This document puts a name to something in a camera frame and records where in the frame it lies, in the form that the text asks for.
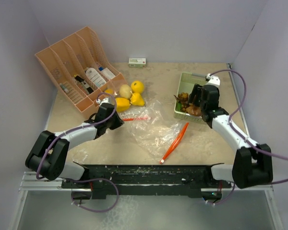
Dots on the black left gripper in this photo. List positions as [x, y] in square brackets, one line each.
[119, 121]

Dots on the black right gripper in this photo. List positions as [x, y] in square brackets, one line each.
[197, 91]

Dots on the fake brown grape bunch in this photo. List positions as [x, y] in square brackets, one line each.
[182, 102]

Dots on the yellow fake pear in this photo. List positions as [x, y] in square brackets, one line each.
[136, 99]

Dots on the clear zip bag brown food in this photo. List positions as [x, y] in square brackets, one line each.
[157, 132]

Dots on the brown fake kiwi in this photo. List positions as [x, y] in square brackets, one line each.
[194, 110]

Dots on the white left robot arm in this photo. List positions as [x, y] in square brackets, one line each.
[49, 153]

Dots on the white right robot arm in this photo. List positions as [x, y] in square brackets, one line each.
[253, 161]

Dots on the yellow fake pepper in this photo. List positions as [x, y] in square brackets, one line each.
[123, 104]

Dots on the yellow fake food wedge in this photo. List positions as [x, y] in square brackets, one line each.
[109, 91]

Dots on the beige fake potato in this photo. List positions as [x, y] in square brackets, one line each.
[125, 91]

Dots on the yellow fake lemon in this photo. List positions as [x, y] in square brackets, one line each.
[137, 86]

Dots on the green perforated plastic basket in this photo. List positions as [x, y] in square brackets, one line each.
[189, 93]

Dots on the black yellow tool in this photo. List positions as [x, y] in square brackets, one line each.
[87, 88]

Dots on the white blue cap tube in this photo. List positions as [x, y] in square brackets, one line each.
[107, 73]

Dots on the white lotion bottle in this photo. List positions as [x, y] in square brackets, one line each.
[95, 77]

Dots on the small clear vial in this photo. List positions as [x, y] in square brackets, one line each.
[64, 88]

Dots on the small green white box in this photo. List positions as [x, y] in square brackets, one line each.
[137, 62]

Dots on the pink plastic file organizer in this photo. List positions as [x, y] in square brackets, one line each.
[73, 55]

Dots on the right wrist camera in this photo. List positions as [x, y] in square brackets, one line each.
[212, 80]

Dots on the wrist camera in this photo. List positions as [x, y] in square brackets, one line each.
[106, 100]
[212, 80]

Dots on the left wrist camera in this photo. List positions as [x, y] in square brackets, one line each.
[106, 100]

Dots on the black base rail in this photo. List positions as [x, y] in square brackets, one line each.
[193, 181]

